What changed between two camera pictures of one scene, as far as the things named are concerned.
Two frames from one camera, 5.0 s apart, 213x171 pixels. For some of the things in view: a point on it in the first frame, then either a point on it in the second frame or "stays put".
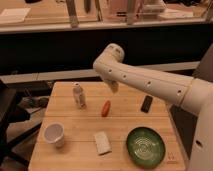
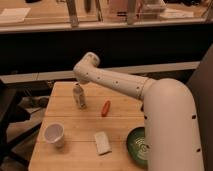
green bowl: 145,147 stays put
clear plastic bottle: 79,95 stays put
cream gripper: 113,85 → 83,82
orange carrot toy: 106,107 stays put
